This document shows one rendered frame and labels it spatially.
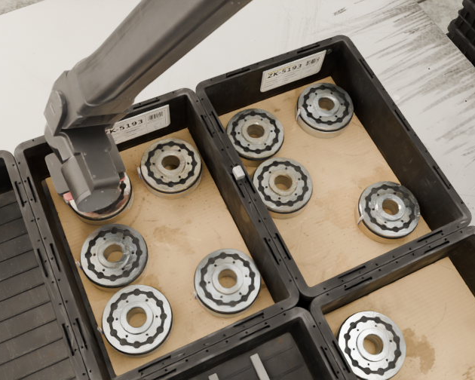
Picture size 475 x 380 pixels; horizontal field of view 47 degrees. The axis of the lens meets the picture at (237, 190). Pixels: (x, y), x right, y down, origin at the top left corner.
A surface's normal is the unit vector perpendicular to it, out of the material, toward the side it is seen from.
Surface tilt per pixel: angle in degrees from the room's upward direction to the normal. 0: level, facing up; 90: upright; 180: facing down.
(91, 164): 27
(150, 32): 65
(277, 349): 0
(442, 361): 0
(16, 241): 0
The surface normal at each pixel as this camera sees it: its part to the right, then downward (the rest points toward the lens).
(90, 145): 0.47, -0.51
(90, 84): -0.62, 0.19
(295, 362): 0.06, -0.44
